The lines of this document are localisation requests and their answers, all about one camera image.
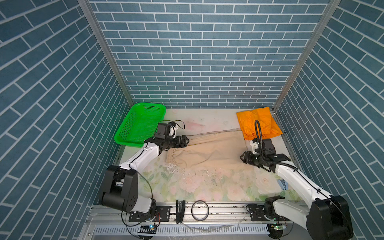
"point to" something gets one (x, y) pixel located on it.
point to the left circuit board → (148, 229)
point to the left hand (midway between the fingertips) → (183, 141)
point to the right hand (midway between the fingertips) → (243, 156)
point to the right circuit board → (277, 227)
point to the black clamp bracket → (179, 215)
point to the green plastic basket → (139, 123)
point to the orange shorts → (247, 119)
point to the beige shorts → (211, 150)
